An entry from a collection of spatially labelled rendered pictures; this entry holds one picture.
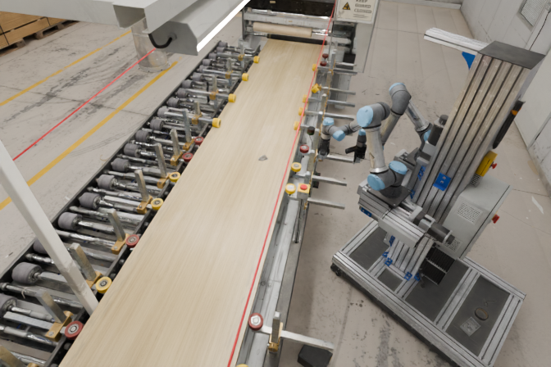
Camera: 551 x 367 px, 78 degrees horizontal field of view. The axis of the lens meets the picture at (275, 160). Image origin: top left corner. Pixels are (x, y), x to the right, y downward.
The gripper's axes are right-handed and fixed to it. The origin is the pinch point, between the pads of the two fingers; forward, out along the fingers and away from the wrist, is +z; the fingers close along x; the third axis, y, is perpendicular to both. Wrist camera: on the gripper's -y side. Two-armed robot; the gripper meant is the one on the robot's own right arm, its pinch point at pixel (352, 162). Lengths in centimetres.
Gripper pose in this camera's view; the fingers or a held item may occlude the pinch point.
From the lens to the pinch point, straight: 293.5
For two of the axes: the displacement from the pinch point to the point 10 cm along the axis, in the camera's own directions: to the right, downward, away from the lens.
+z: -0.4, 7.6, 6.5
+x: 2.1, -6.3, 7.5
